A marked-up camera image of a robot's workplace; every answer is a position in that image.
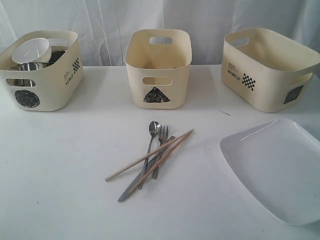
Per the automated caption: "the steel spoon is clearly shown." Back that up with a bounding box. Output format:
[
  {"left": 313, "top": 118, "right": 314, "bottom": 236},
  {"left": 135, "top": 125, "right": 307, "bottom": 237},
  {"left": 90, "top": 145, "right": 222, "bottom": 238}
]
[{"left": 139, "top": 121, "right": 160, "bottom": 178}]

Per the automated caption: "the steel fork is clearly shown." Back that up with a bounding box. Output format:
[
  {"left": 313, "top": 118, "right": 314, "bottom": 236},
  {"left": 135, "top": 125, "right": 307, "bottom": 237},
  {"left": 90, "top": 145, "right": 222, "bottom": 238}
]
[{"left": 152, "top": 125, "right": 169, "bottom": 180}]

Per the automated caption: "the cream bin with triangle mark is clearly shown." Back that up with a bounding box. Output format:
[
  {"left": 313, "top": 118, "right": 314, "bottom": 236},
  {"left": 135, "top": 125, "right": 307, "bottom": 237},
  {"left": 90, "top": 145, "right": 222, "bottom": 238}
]
[{"left": 125, "top": 29, "right": 192, "bottom": 110}]

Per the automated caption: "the steel table knife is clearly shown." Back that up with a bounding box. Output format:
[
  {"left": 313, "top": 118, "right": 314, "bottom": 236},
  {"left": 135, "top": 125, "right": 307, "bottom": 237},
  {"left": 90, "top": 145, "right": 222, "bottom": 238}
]
[{"left": 118, "top": 146, "right": 168, "bottom": 203}]

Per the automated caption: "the white ceramic bowl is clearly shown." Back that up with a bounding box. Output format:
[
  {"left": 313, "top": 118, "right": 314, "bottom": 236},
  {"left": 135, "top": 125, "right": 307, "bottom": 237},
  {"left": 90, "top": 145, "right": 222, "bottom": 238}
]
[{"left": 11, "top": 37, "right": 52, "bottom": 64}]

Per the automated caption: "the steel mug with handle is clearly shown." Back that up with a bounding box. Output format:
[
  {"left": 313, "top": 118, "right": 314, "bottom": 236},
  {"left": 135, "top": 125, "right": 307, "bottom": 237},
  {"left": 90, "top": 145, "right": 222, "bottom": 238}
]
[{"left": 7, "top": 62, "right": 50, "bottom": 71}]

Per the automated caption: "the stainless steel bowl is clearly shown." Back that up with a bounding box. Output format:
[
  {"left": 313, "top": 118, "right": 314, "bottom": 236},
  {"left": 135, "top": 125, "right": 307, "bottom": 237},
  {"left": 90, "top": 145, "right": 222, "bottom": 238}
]
[{"left": 5, "top": 78, "right": 36, "bottom": 87}]

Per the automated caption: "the white backdrop curtain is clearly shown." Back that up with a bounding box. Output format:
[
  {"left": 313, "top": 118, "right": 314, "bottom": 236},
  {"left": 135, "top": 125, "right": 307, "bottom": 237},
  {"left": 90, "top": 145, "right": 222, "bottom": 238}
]
[{"left": 0, "top": 0, "right": 320, "bottom": 66}]

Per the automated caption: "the cream bin with circle mark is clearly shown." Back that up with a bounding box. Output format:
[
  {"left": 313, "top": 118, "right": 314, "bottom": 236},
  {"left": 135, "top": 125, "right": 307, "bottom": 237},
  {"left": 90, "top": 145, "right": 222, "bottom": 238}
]
[{"left": 0, "top": 30, "right": 84, "bottom": 112}]

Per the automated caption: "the cream bin with square mark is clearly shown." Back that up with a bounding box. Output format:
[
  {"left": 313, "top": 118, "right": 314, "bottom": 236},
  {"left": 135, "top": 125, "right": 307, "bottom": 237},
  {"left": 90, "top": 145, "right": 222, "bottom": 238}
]
[{"left": 220, "top": 27, "right": 320, "bottom": 113}]

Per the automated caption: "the white square plate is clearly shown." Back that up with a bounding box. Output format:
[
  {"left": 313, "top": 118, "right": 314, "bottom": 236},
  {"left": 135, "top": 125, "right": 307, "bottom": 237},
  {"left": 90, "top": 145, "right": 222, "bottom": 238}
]
[{"left": 219, "top": 118, "right": 320, "bottom": 226}]

